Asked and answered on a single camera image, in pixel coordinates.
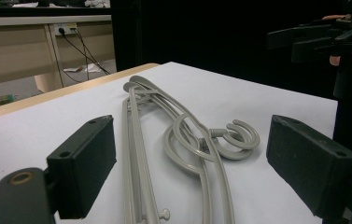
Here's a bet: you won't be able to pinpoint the black power cables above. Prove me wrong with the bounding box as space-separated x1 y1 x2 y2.
59 27 111 84

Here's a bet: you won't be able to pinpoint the black curtain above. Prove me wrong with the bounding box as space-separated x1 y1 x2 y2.
109 0 352 101

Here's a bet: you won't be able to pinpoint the white power strip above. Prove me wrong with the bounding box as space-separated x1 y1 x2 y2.
52 22 78 36

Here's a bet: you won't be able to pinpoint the beige wooden desk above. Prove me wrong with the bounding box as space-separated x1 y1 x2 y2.
0 14 117 94

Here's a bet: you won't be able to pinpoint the grey plastic clothes hanger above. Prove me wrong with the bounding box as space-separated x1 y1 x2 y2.
121 75 261 224
120 81 256 224

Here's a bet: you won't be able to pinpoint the white table sheet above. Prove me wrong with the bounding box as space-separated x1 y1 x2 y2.
0 61 339 224

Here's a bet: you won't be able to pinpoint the paper scraps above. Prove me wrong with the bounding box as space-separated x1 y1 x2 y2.
63 63 104 75

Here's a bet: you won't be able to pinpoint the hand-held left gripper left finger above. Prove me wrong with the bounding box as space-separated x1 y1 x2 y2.
46 114 118 220

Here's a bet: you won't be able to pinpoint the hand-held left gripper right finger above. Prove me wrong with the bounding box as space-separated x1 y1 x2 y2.
265 114 352 220

